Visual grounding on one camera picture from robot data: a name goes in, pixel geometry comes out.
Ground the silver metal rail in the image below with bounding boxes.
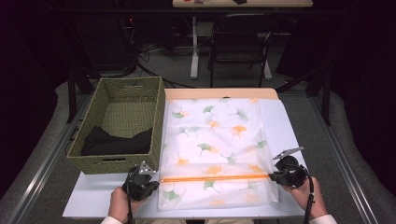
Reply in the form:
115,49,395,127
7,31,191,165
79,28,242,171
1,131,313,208
6,94,92,224
307,95,380,224

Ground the person's left hand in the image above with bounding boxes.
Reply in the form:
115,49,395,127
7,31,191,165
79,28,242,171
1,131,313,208
106,186,144,224

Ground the ginkgo print mesh laundry bag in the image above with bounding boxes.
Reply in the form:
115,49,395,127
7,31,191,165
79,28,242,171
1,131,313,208
157,96,280,211

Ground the person's right hand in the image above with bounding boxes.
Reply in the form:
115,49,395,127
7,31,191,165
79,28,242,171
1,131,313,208
283,176,328,220

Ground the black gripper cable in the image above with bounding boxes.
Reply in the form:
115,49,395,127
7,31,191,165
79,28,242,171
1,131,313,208
124,172,135,224
292,163,316,224

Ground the green woven basket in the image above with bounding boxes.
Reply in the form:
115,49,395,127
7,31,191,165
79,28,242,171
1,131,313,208
65,76,166,175

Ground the bundle of floor cables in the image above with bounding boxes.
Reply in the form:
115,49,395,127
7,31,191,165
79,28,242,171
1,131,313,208
132,41,195,90

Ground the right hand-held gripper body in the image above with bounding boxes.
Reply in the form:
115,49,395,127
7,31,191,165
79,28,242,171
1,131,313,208
273,147,309,189

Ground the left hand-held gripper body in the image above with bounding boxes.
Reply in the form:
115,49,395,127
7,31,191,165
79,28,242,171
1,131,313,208
121,161,157,200

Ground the white legged wooden desk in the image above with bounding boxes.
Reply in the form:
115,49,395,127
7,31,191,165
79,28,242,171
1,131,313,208
172,0,314,81

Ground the black metal stand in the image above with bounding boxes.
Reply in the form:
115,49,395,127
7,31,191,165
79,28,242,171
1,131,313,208
275,66,332,127
65,66,96,124

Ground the dark equipment cabinet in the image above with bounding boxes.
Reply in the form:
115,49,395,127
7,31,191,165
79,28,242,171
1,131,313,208
73,12,138,73

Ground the white table sheet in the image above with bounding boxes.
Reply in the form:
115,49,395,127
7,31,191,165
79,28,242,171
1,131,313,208
62,98,308,219

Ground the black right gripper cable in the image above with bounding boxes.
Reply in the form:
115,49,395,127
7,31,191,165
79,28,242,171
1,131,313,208
292,163,316,224

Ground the black folding chair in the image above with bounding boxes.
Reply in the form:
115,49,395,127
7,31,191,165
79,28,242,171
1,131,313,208
207,13,278,89

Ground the black cloth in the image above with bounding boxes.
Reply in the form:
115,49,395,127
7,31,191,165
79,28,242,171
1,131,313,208
80,125,154,157

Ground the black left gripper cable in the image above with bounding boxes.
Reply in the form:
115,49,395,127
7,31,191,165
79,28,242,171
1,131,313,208
124,172,135,224

